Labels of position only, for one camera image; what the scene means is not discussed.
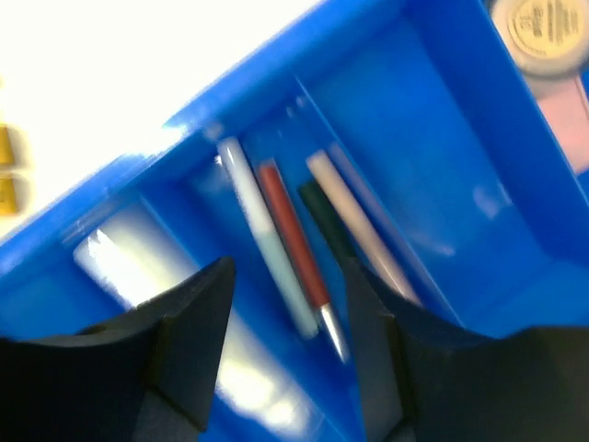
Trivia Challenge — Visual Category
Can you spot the pink concealer stick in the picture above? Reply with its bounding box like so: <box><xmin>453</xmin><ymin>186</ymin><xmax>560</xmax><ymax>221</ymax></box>
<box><xmin>306</xmin><ymin>150</ymin><xmax>422</xmax><ymax>306</ymax></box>

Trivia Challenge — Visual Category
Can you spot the maroon silver makeup pen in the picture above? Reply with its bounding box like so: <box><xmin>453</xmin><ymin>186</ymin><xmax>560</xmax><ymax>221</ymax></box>
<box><xmin>257</xmin><ymin>160</ymin><xmax>351</xmax><ymax>363</ymax></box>

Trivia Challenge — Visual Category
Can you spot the clear plastic tube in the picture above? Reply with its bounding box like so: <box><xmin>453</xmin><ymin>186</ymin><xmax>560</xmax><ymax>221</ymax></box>
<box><xmin>73</xmin><ymin>204</ymin><xmax>310</xmax><ymax>437</ymax></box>

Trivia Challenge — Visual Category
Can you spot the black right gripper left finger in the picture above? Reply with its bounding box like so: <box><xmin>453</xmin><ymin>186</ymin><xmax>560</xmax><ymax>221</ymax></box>
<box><xmin>1</xmin><ymin>257</ymin><xmax>236</xmax><ymax>441</ymax></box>

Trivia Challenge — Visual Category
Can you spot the blue plastic organizer bin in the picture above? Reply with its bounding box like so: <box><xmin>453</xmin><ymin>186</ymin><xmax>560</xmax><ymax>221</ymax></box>
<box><xmin>1</xmin><ymin>1</ymin><xmax>588</xmax><ymax>441</ymax></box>

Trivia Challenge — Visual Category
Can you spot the light blue makeup pen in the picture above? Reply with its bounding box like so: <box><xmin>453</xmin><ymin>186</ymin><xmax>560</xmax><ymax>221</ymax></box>
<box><xmin>217</xmin><ymin>137</ymin><xmax>319</xmax><ymax>339</ymax></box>

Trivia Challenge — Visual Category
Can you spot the black gold lipstick upper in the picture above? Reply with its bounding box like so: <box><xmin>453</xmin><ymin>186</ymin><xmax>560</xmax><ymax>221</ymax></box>
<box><xmin>0</xmin><ymin>123</ymin><xmax>25</xmax><ymax>167</ymax></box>

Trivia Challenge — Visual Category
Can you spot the dark green eyeliner pencil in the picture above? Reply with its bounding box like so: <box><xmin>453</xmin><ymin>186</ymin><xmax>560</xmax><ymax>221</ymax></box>
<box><xmin>297</xmin><ymin>180</ymin><xmax>357</xmax><ymax>266</ymax></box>

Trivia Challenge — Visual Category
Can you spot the pink compact case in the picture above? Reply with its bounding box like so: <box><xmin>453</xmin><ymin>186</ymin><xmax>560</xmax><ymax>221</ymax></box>
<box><xmin>528</xmin><ymin>74</ymin><xmax>588</xmax><ymax>175</ymax></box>

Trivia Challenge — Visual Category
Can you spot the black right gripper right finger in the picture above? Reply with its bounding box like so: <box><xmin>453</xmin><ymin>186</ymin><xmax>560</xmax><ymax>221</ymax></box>
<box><xmin>344</xmin><ymin>259</ymin><xmax>588</xmax><ymax>441</ymax></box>

